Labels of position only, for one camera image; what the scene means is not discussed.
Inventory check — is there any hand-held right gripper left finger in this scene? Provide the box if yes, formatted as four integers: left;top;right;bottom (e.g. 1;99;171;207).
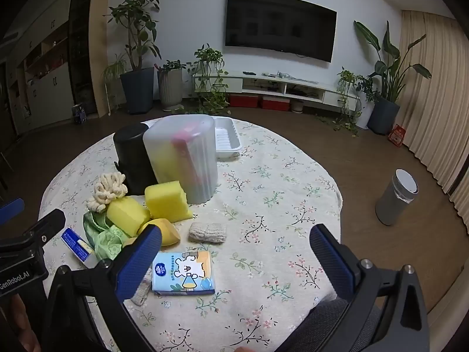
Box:
42;224;164;352

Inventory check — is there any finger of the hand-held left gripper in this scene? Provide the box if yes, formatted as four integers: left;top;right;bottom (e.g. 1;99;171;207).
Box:
20;209;67;244
0;198;25;222

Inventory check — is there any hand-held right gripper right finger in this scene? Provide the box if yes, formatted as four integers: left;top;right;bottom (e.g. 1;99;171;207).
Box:
282;224;431;352

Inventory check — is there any beige knitted cloth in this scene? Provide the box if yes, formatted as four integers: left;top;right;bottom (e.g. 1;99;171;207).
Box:
188;222;227;245
130;268;152;306

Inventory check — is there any cartoon bear tissue packet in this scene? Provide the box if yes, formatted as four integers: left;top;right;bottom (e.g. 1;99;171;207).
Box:
152;251;215;296
60;227;94;263

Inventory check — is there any rounded yellow sponge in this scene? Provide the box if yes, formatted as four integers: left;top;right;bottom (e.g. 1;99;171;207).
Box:
125;219;180;248

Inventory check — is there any green satin scrunchie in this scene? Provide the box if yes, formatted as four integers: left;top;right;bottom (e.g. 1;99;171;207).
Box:
82;211;129;261

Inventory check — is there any white plastic tray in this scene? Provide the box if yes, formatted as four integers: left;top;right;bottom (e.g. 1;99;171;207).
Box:
213;116;243;159

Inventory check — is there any yellow sponge block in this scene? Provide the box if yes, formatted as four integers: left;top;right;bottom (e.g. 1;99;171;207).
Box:
145;181;193;222
106;197;152;238

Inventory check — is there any cream chenille mop cloth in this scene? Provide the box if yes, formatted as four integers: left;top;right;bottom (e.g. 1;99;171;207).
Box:
87;172;128;213

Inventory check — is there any grey trash can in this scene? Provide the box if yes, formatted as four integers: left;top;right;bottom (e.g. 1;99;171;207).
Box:
374;169;418;226

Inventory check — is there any floral tablecloth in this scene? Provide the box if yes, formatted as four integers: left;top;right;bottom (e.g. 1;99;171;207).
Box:
38;117;343;352

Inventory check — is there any black cylindrical container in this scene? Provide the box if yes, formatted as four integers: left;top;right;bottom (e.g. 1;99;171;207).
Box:
113;123;159;196

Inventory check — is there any small blue toy robot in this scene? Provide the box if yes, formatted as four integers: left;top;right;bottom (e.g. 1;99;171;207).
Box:
71;103;89;124

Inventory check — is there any translucent plastic container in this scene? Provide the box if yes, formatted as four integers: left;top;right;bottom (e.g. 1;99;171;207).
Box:
143;114;219;205

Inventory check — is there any pink sponge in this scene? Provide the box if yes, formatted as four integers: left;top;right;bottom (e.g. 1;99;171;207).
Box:
171;126;201;185

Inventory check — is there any red box on floor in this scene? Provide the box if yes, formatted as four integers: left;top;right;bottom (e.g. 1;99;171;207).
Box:
388;124;407;148

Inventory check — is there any white plant pot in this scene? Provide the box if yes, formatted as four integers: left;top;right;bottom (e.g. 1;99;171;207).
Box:
354;101;375;130

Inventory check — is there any dark round planter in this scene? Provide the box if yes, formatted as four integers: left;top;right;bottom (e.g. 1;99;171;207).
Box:
367;97;401;135

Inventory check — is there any dark blue square planter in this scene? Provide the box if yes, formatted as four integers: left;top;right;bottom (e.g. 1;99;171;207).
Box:
120;67;155;115

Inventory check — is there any red storage box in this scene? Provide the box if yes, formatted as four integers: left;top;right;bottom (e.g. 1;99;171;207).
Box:
229;94;261;108
261;97;292;111

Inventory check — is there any thin grassy plant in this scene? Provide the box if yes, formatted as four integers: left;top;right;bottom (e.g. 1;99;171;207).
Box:
102;53;129;94

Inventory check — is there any trailing green plant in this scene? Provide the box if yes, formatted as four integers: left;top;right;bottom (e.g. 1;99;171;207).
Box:
317;67;380;138

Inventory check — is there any white ribbed planter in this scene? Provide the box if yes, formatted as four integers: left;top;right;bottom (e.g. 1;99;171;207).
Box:
157;68;184;111

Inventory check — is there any white television cabinet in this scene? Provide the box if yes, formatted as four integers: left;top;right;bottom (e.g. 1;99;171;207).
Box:
192;70;361;112

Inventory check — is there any beige curtain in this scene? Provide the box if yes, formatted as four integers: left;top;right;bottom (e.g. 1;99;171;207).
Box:
397;9;469;235

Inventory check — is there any small green plant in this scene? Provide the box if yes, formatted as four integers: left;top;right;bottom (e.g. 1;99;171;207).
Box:
156;60;187;76

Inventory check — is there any large broad-leaf plant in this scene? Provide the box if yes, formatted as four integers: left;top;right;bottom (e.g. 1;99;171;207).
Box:
354;20;433;103

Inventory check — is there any trailing vine plant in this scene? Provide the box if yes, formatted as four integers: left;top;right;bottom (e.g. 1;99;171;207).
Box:
187;43;231;116

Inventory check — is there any tall leafy tree plant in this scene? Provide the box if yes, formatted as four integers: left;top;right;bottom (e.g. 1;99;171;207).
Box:
106;0;162;71

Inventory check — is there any wall cabinet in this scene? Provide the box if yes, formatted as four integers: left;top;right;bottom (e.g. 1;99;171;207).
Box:
0;18;79;136

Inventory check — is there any wall television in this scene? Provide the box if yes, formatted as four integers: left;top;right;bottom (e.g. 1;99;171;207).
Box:
224;0;338;63

